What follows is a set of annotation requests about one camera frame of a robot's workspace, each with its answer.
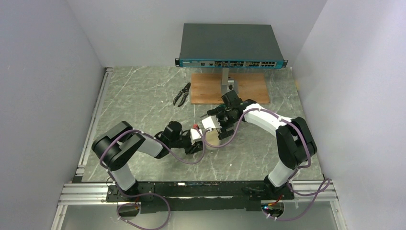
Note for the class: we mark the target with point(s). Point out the grey network switch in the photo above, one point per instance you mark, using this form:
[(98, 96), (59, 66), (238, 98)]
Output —
[(213, 45)]

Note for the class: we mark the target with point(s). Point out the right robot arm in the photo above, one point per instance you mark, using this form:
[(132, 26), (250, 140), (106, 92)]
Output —
[(295, 143)]

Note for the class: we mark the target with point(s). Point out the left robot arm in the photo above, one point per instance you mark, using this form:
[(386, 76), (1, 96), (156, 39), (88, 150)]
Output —
[(117, 146)]

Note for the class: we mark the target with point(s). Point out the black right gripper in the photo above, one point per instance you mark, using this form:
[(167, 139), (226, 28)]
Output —
[(223, 127)]

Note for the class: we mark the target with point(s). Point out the grey metal stand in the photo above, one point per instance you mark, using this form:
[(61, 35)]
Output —
[(228, 83)]

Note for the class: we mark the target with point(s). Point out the white aluminium table rail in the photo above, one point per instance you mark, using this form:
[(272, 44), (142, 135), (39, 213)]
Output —
[(94, 122)]

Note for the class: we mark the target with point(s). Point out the aluminium front frame rail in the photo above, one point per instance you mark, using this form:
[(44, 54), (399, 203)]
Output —
[(83, 207)]

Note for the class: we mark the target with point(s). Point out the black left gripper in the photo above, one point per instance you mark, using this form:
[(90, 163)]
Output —
[(193, 147)]

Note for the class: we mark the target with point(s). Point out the wooden board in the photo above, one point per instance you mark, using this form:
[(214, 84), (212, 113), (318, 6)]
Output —
[(208, 88)]

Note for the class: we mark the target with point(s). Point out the beige umbrella case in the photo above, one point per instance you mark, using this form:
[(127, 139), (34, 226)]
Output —
[(212, 140)]

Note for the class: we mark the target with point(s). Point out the black pliers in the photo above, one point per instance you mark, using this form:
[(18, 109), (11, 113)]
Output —
[(182, 95)]

